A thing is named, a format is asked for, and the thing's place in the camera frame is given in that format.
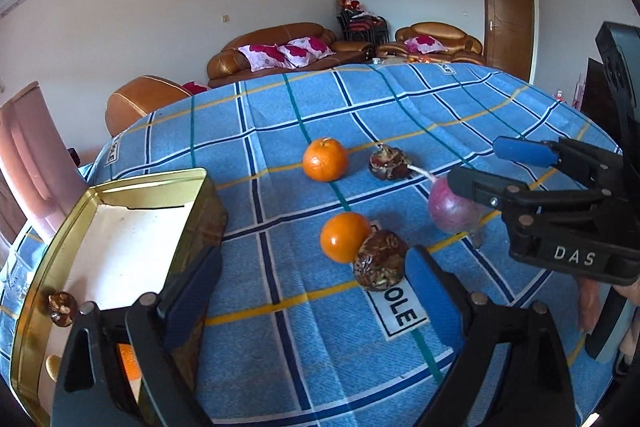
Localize gold metal tin tray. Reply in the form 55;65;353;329
10;168;227;426

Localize orange tangerine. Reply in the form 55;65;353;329
302;138;348;182
320;211;372;265
117;343;142;400

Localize brown leather armchair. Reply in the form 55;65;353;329
376;22;485;65

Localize wrinkled brown passion fruit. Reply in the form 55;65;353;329
354;230;409;291

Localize brown wooden door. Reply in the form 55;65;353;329
484;0;535;82

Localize brown dried fruit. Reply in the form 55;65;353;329
369;143;411;181

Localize blue plaid tablecloth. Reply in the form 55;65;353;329
0;62;622;427

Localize right hand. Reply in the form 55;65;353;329
577;275;640;333

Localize stacked chairs with red items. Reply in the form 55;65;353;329
336;0;388;46

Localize black television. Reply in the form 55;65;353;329
580;57;620;144

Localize floral pillow on armchair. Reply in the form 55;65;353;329
404;35;448;54

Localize pink electric kettle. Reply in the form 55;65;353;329
1;82;88;243

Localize floral pillow left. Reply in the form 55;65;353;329
238;44;293;72

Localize small yellow fruit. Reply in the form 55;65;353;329
44;355;62;383

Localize purple round radish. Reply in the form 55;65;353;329
408;165;484;248

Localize floral pillow right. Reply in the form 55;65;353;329
278;36;334;68

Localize brown leather three-seat sofa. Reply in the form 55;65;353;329
207;23;374;88

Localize dark glossy passion fruit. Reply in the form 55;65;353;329
48;291;78;327

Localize near brown leather chair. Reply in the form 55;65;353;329
104;75;208;136

